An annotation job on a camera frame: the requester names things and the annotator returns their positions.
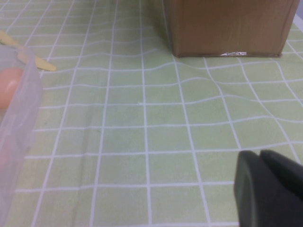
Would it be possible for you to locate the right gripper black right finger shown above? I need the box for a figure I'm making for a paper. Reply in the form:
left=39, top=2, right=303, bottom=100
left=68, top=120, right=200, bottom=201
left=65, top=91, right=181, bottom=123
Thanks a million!
left=259, top=148, right=303, bottom=183

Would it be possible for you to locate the brown cardboard box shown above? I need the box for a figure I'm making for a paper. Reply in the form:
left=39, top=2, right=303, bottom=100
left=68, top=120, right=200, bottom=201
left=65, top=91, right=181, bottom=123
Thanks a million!
left=163, top=0, right=301, bottom=58

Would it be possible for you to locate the clear plastic egg box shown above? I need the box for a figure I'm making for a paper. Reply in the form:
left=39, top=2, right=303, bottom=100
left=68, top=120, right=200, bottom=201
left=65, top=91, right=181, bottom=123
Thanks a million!
left=0, top=44, right=44, bottom=227

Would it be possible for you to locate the yellow plastic knife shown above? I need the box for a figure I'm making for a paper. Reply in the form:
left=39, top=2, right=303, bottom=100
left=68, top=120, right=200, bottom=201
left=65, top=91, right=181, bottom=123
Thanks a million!
left=0, top=29, right=57, bottom=71

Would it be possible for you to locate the green checked tablecloth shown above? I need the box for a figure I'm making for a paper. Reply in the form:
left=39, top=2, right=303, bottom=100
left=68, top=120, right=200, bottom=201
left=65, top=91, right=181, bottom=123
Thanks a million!
left=0, top=0, right=303, bottom=227

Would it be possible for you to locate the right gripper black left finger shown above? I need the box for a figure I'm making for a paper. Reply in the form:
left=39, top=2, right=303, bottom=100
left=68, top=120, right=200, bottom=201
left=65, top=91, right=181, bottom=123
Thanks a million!
left=233, top=150, right=303, bottom=227

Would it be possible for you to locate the orange plastic egg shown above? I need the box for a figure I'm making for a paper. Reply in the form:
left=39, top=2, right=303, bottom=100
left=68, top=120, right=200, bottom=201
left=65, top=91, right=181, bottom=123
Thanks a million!
left=0, top=67, right=24, bottom=109

